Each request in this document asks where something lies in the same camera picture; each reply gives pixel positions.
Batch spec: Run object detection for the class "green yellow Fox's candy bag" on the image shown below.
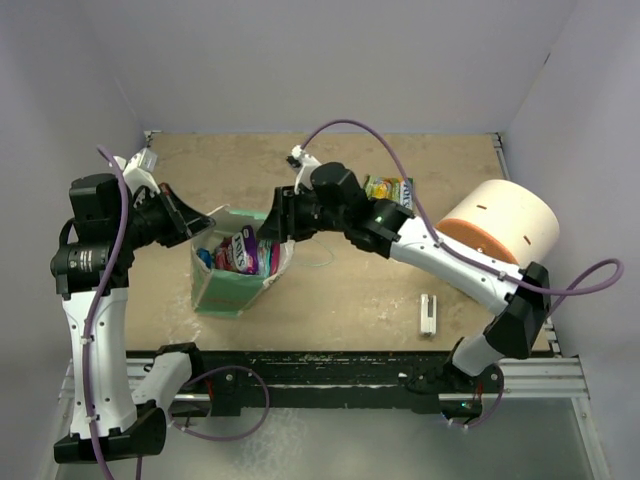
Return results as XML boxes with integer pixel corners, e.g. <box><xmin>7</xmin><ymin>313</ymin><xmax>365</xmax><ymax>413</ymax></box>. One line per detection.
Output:
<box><xmin>364</xmin><ymin>174</ymin><xmax>414</xmax><ymax>211</ymax></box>

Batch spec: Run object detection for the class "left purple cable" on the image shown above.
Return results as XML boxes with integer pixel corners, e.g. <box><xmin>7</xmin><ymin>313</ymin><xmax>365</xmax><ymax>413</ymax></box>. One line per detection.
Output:
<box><xmin>82</xmin><ymin>144</ymin><xmax>144</xmax><ymax>480</ymax></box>

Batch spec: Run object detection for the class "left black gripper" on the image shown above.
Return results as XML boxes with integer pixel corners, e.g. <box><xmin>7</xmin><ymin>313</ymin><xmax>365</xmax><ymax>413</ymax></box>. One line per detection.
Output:
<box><xmin>114</xmin><ymin>182</ymin><xmax>215</xmax><ymax>250</ymax></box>

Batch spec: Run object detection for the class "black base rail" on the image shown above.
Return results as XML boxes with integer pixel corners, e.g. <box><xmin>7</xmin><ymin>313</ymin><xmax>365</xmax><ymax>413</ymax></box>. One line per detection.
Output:
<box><xmin>129</xmin><ymin>349</ymin><xmax>506</xmax><ymax>419</ymax></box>

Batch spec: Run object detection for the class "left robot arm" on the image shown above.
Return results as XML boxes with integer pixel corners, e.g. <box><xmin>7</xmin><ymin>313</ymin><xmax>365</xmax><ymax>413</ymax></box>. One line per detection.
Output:
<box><xmin>50</xmin><ymin>172</ymin><xmax>215</xmax><ymax>464</ymax></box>

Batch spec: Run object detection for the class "large cream cylinder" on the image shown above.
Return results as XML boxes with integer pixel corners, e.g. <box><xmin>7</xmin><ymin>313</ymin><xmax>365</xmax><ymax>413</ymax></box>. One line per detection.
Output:
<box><xmin>435</xmin><ymin>179</ymin><xmax>560</xmax><ymax>268</ymax></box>

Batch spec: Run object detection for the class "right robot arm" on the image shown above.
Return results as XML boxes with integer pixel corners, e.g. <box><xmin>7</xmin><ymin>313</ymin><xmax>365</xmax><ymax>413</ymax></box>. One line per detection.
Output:
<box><xmin>257</xmin><ymin>157</ymin><xmax>550</xmax><ymax>391</ymax></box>

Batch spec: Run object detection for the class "green patterned paper bag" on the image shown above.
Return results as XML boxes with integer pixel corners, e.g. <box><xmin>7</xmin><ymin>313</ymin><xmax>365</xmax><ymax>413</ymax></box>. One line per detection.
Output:
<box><xmin>190</xmin><ymin>205</ymin><xmax>298</xmax><ymax>317</ymax></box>

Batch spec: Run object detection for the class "purple Fox's candy bag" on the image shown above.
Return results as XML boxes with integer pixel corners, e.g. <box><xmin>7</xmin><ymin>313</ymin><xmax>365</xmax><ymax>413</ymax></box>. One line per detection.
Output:
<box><xmin>212</xmin><ymin>225</ymin><xmax>259</xmax><ymax>275</ymax></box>

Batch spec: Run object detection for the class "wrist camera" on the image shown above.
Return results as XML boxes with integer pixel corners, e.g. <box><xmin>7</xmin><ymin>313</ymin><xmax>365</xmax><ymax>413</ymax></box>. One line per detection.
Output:
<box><xmin>115</xmin><ymin>147</ymin><xmax>160</xmax><ymax>194</ymax></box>
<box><xmin>286</xmin><ymin>145</ymin><xmax>322</xmax><ymax>194</ymax></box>

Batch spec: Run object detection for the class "teal pink snack packet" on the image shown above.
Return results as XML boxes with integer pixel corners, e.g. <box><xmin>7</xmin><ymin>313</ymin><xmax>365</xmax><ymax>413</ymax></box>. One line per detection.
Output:
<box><xmin>257</xmin><ymin>240</ymin><xmax>281</xmax><ymax>278</ymax></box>

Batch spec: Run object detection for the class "small white plastic clip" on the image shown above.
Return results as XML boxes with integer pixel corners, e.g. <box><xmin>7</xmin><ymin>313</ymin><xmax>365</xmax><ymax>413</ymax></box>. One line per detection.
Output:
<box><xmin>419</xmin><ymin>294</ymin><xmax>437</xmax><ymax>336</ymax></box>

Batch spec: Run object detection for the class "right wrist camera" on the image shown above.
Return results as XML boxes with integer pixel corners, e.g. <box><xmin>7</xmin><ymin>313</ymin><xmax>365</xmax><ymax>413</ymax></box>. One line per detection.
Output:
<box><xmin>286</xmin><ymin>145</ymin><xmax>322</xmax><ymax>194</ymax></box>

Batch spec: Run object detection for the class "blue small snack packet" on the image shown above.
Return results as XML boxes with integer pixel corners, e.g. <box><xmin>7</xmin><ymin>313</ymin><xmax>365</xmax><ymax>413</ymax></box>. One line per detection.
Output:
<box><xmin>196</xmin><ymin>248</ymin><xmax>213</xmax><ymax>270</ymax></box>

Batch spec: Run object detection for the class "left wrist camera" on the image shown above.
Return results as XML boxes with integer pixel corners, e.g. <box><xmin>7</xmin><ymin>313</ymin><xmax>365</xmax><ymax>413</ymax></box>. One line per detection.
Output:
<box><xmin>115</xmin><ymin>147</ymin><xmax>160</xmax><ymax>194</ymax></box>

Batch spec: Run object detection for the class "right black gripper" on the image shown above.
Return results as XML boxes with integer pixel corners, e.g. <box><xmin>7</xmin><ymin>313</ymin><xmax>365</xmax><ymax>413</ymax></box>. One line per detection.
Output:
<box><xmin>258</xmin><ymin>184</ymin><xmax>349</xmax><ymax>242</ymax></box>

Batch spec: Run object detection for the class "purple cable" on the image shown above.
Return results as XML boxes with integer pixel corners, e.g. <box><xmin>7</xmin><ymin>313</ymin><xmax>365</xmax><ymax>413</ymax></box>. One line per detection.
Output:
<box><xmin>82</xmin><ymin>144</ymin><xmax>144</xmax><ymax>480</ymax></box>
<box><xmin>299</xmin><ymin>118</ymin><xmax>625</xmax><ymax>301</ymax></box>

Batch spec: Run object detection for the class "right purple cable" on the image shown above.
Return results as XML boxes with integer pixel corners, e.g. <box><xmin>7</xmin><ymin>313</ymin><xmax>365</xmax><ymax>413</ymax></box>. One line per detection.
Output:
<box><xmin>299</xmin><ymin>118</ymin><xmax>625</xmax><ymax>301</ymax></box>

